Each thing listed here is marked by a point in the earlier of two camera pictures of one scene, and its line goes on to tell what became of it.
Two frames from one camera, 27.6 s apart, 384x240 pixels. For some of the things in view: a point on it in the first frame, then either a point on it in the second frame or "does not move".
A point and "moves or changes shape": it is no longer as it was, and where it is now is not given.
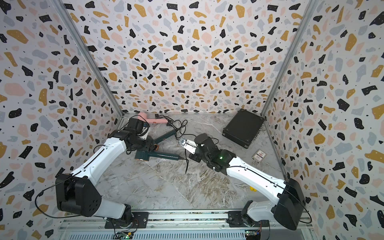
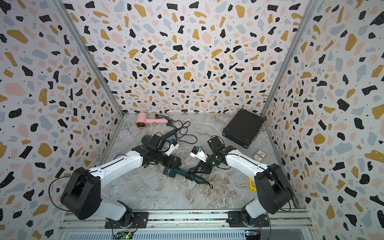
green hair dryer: x=145 y=155 moves or changes shape
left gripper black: x=150 y=144 -> x=175 y=160
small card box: x=259 y=156 does not move
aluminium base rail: x=179 y=226 does not move
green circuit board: x=124 y=235 does not move
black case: x=244 y=128 does not move
